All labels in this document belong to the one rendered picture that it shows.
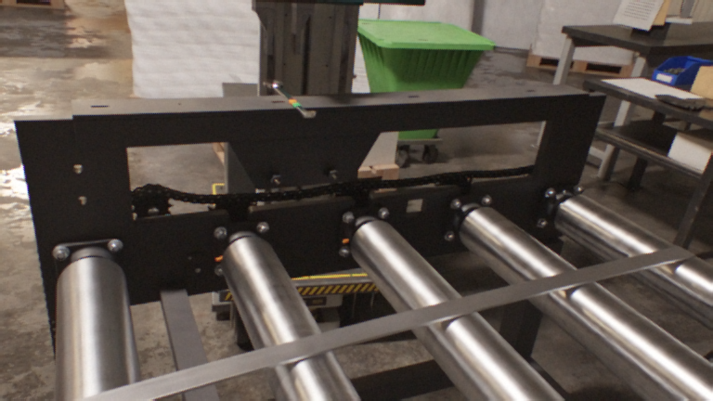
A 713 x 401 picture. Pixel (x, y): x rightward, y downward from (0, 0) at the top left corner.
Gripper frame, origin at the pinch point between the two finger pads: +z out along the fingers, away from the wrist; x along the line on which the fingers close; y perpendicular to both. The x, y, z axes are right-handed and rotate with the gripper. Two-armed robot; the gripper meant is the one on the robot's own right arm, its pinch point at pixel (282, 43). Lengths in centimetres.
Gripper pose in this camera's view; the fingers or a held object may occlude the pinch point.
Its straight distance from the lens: 126.6
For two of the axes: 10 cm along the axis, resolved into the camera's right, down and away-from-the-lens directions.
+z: -0.8, 8.9, 4.5
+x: -9.2, 1.1, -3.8
